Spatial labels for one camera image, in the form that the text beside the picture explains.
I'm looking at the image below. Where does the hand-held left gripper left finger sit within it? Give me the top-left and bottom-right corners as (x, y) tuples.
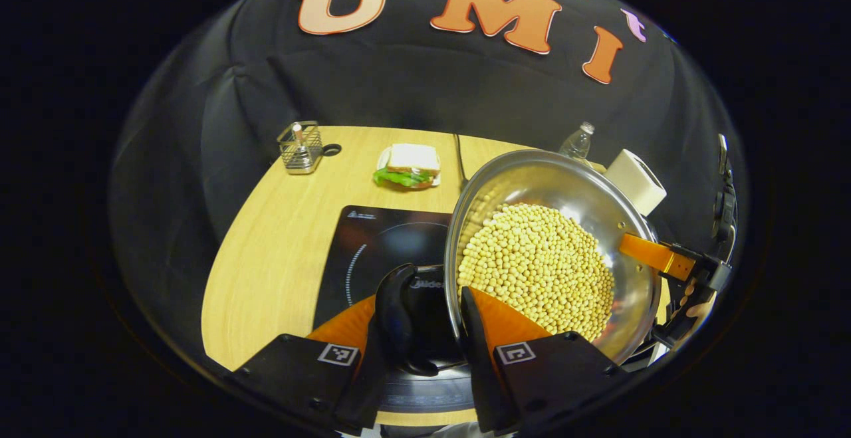
(226, 294), (394, 437)

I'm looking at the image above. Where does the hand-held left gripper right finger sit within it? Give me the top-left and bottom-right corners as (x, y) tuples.
(459, 285), (629, 437)

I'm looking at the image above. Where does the pile of yellow soybeans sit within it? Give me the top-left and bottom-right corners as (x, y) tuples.
(457, 203), (616, 342)

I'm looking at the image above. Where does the steel pot with black handle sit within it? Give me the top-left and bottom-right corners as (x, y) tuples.
(376, 149), (664, 377)

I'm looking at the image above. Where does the black induction cooktop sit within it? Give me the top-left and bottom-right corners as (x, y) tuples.
(312, 205), (479, 413)

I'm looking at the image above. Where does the white toaster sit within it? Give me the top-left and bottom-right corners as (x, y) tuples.
(604, 149), (668, 217)

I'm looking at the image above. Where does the clear plastic water bottle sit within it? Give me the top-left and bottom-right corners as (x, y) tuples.
(558, 121), (596, 163)

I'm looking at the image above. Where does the sandwich with lettuce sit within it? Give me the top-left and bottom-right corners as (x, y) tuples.
(372, 144), (441, 189)

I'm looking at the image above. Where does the black backdrop cloth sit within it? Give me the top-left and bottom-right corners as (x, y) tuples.
(110, 0), (749, 372)

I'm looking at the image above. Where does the black power cable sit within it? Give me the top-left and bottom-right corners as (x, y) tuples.
(454, 134), (469, 189)

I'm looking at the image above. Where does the metal wire mesh holder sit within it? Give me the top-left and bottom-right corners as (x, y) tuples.
(277, 121), (324, 175)

